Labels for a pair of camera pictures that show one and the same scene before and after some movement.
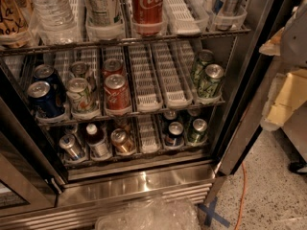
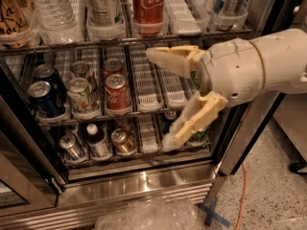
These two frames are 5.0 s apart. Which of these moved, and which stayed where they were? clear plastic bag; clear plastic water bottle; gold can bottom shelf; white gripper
Moved: white gripper
Stayed: clear plastic bag; gold can bottom shelf; clear plastic water bottle
